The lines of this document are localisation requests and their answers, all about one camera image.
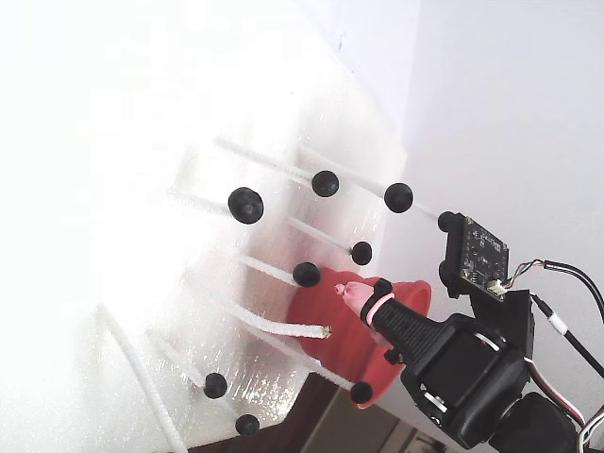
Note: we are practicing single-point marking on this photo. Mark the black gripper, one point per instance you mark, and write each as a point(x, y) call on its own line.
point(452, 360)

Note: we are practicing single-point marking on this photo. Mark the dark blueberry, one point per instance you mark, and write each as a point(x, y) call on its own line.
point(215, 384)
point(307, 273)
point(324, 182)
point(246, 205)
point(398, 197)
point(362, 252)
point(247, 424)
point(362, 390)

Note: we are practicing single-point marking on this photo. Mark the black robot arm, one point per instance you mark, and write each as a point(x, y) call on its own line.
point(538, 424)

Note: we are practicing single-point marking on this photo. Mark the red ribbed cup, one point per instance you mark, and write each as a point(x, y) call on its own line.
point(325, 307)

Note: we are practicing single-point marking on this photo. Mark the white foam board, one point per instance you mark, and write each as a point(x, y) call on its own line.
point(141, 236)

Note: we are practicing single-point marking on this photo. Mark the black camera module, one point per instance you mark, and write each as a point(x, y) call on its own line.
point(481, 255)

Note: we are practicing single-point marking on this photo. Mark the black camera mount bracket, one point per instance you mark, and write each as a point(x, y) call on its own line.
point(509, 316)

